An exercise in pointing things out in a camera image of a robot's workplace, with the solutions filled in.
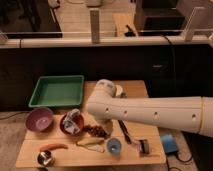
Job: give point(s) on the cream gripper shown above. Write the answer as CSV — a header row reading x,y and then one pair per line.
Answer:
x,y
107,126

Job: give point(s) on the yellow banana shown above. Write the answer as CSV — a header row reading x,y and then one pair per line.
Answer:
x,y
90,141

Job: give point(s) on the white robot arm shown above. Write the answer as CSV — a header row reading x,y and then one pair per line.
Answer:
x,y
189,114

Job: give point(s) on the green plastic tray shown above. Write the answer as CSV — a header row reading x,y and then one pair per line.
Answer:
x,y
58,91

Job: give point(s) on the bunch of dark grapes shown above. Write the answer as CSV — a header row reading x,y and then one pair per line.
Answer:
x,y
95,131

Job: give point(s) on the blue cup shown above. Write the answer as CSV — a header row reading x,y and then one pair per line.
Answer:
x,y
114,146

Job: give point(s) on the red bowl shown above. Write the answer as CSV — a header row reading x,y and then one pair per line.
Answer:
x,y
79,120

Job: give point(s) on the white crumpled packet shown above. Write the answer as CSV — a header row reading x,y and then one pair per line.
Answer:
x,y
68,123

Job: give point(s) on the black dish brush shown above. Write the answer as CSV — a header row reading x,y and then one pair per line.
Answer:
x,y
142,145

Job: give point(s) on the red chili pepper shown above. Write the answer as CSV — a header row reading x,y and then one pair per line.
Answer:
x,y
53,147

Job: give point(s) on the blue box on floor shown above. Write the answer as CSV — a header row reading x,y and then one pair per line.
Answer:
x,y
169,144

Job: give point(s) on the purple bowl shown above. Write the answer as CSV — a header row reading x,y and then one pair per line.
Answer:
x,y
39,119

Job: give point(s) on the small metal cup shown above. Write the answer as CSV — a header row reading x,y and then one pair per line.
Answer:
x,y
45,158

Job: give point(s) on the black handled knife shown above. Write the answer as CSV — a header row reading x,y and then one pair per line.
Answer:
x,y
125,132

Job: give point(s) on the white horizontal rail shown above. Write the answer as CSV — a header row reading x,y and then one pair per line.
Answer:
x,y
105,41

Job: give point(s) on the grey upright post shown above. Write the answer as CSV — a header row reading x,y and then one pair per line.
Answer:
x,y
95,28

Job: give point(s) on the slanted white bracket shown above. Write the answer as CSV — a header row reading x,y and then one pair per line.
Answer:
x,y
188,32

